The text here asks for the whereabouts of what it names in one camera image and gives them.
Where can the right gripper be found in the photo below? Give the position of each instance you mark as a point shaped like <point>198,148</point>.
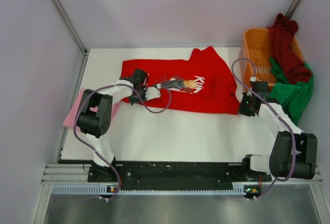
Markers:
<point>242,110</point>

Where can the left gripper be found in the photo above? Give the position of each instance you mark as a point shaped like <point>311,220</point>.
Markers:
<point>134,101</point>

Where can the red teddy bear t-shirt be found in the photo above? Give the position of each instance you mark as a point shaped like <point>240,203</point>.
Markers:
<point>202,84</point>

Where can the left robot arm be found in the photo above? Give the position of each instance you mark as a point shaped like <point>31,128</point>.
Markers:
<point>93,118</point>

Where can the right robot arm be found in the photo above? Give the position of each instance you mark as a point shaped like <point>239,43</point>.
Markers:
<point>294,152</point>

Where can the green t-shirt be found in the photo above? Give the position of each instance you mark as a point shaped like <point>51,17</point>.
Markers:
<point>293,98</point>

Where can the orange plastic basket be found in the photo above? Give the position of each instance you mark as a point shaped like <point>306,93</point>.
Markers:
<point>256,47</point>

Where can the dark red t-shirt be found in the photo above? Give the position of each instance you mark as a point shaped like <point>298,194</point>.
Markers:
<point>281,37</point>

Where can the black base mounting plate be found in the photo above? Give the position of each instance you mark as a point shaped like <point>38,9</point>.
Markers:
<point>140,175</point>

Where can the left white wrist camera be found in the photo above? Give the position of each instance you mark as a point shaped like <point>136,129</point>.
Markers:
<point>151,93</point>

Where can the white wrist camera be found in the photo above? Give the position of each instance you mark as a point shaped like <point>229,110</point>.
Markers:
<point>253,79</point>
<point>151,93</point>

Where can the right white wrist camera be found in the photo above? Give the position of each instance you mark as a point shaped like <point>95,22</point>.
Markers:
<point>253,79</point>

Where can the aluminium frame rail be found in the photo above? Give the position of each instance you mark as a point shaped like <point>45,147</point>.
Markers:
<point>77,173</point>

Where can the left corner aluminium post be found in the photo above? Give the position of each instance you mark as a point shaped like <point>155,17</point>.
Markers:
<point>69,26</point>

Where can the grey slotted cable duct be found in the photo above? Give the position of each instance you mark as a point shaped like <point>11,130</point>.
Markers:
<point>70,189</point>

